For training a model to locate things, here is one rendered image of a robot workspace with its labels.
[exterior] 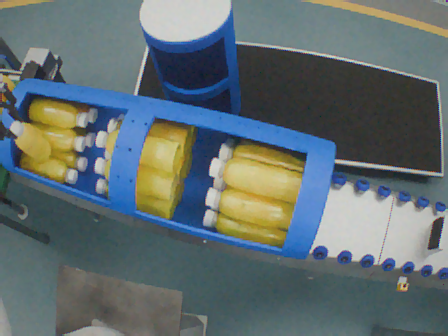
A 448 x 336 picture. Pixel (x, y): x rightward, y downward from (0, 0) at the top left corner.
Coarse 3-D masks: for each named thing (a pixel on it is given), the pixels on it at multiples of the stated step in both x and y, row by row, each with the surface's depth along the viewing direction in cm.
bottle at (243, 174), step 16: (224, 160) 127; (240, 160) 126; (224, 176) 126; (240, 176) 124; (256, 176) 124; (272, 176) 123; (288, 176) 123; (256, 192) 125; (272, 192) 124; (288, 192) 123
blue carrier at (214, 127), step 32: (32, 96) 145; (64, 96) 129; (96, 96) 130; (128, 96) 132; (96, 128) 151; (128, 128) 123; (224, 128) 124; (256, 128) 126; (0, 160) 133; (96, 160) 151; (128, 160) 122; (192, 160) 148; (320, 160) 121; (96, 192) 144; (128, 192) 124; (192, 192) 147; (320, 192) 118; (160, 224) 131; (192, 224) 140; (288, 256) 128
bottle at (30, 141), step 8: (24, 128) 122; (32, 128) 125; (24, 136) 122; (32, 136) 125; (40, 136) 130; (16, 144) 124; (24, 144) 123; (32, 144) 126; (40, 144) 130; (48, 144) 136; (32, 152) 129; (40, 152) 132; (48, 152) 136; (40, 160) 135
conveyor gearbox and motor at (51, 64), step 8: (32, 48) 175; (48, 48) 174; (32, 56) 173; (40, 56) 173; (48, 56) 175; (56, 56) 189; (24, 64) 173; (40, 64) 172; (48, 64) 177; (56, 64) 185; (48, 72) 180; (56, 72) 185; (48, 80) 182; (56, 80) 192; (64, 80) 201
